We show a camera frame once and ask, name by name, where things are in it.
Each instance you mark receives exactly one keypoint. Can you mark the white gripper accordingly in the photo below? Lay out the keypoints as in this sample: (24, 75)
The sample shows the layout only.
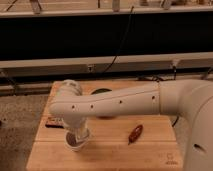
(75, 125)

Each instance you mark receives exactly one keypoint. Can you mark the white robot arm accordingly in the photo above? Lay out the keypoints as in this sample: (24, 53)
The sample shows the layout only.
(190, 99)

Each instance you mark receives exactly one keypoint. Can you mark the white ceramic cup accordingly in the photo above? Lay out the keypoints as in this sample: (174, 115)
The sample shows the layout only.
(75, 146)

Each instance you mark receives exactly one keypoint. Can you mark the dark flat object left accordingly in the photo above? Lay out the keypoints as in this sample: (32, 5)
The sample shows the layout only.
(53, 122)

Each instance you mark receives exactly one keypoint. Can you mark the wooden cutting board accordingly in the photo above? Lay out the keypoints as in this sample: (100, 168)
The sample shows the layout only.
(156, 148)

